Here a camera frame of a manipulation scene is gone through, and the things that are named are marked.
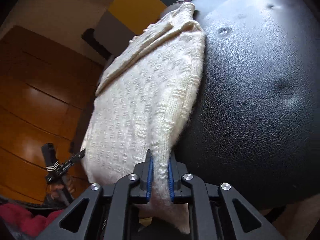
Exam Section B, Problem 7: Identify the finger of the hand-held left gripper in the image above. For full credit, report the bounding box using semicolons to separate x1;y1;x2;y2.
59;149;87;175

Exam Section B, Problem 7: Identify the white knit sweater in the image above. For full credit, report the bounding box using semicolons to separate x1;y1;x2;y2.
80;2;207;234

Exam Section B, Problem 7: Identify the person's red garment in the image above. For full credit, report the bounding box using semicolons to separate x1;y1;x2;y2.
0;202;64;238

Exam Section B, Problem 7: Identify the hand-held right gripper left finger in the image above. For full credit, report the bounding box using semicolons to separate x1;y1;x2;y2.
37;149;153;240

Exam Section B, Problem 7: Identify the grey yellow blue sofa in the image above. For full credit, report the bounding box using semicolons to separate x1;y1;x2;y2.
96;0;225;58

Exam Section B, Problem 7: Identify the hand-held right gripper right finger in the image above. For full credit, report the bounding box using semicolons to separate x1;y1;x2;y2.
168;155;285;240

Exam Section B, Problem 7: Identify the wooden wardrobe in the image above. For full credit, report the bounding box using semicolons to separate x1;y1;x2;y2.
0;25;105;203

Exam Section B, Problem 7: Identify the person's left hand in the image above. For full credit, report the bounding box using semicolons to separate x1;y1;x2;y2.
49;175;76;200

